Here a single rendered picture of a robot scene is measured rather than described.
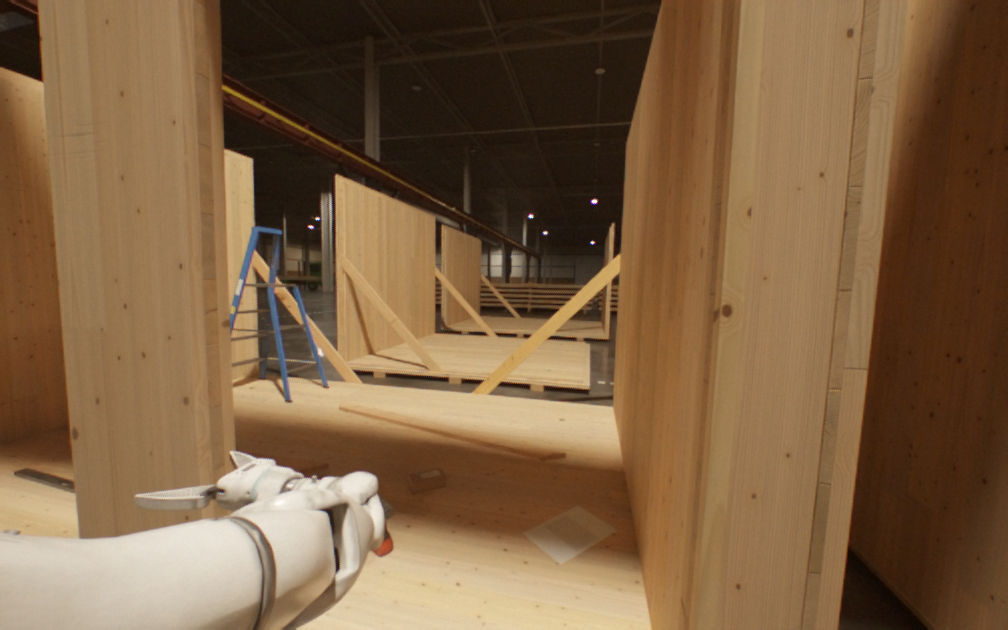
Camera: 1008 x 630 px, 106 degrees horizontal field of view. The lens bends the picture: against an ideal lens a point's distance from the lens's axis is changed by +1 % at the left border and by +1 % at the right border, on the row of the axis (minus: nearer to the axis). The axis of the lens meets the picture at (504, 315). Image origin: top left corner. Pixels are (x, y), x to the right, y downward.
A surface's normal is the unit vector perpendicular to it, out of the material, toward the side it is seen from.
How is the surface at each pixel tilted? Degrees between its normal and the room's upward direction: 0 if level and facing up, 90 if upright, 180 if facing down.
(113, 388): 90
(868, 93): 90
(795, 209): 90
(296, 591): 94
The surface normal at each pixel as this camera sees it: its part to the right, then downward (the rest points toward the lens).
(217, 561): 0.83, -0.56
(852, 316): -0.22, 0.08
